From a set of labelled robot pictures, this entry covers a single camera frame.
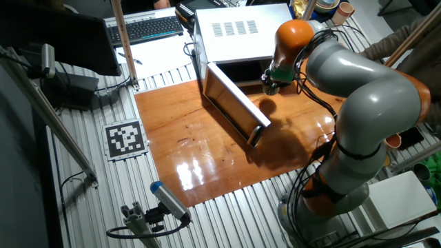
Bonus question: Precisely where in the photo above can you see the cream cup with orange inside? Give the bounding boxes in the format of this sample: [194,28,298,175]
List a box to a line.
[383,133,403,151]

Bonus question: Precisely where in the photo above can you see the long aluminium frame beam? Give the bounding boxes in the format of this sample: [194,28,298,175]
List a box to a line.
[0,44,100,189]

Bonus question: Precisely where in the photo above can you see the black cable bundle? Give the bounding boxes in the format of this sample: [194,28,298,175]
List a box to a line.
[285,29,347,248]

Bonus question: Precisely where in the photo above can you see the green cloth object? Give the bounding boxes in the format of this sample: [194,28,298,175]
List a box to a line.
[421,150,441,208]

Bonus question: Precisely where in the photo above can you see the short aluminium frame beam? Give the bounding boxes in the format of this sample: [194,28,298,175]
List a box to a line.
[390,141,441,174]

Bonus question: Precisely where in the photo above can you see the black smartphone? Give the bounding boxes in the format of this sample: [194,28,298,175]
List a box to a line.
[398,127,426,152]

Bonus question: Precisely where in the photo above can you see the metal stand post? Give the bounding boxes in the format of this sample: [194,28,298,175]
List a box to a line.
[300,0,318,21]

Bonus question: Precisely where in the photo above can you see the pale green bowl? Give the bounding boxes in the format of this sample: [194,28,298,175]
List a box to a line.
[314,0,341,14]

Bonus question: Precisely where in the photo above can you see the silver camera with blue end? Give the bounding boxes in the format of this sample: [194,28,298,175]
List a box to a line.
[149,180,193,225]

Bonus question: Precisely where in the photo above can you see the white paper sheets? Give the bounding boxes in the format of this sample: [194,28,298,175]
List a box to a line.
[115,33,194,81]

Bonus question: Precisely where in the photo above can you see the pink cup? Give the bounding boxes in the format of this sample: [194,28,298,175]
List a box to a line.
[331,1,356,26]

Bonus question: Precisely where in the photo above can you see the white box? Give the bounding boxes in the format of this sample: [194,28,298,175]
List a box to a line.
[360,170,438,231]

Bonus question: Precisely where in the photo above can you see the black pen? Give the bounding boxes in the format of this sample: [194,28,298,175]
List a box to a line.
[116,51,144,65]

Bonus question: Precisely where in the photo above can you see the black microwave power cable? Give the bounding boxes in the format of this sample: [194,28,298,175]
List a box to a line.
[182,41,196,59]

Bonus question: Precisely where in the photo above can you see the black computer monitor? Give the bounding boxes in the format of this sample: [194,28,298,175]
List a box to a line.
[0,2,122,77]

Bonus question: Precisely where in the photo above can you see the grey webcam on beam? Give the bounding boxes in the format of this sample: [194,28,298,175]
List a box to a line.
[40,43,57,79]

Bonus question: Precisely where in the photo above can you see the green cup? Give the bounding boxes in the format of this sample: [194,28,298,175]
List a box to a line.
[412,162,432,184]

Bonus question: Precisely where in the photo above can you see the upright wooden post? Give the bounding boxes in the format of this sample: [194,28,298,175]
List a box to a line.
[110,0,141,91]

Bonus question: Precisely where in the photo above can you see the slanted wooden bar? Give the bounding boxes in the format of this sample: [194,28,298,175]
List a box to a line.
[384,2,441,68]

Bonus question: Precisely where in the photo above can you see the black camera cable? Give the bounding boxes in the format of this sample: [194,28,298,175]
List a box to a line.
[105,219,189,240]

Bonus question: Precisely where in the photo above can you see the black and white marker plate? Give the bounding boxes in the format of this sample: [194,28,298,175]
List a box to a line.
[102,118,150,163]

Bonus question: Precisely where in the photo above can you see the black and orange teach pendant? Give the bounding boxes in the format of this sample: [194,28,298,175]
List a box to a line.
[174,0,229,30]

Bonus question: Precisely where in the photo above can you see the grey aluminium camera bracket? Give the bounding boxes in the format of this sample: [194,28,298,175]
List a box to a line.
[120,200,163,248]

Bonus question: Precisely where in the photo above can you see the person in grey jacket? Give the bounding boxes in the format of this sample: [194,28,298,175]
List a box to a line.
[358,15,441,125]

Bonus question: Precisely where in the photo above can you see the black computer keyboard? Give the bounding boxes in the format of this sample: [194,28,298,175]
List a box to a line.
[104,14,185,48]

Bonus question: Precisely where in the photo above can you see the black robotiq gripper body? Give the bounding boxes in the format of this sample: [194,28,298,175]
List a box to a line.
[260,68,280,87]

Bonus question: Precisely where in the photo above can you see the silver microwave oven body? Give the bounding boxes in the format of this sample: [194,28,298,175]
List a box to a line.
[192,3,294,89]

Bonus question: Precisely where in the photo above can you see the black flat box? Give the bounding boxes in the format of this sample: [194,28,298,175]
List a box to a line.
[40,70,100,112]

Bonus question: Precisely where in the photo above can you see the yellow crinkled bag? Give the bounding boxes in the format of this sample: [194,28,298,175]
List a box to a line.
[290,0,310,21]

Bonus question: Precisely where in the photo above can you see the green ceramic mug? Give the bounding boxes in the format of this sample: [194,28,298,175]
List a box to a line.
[262,79,281,97]

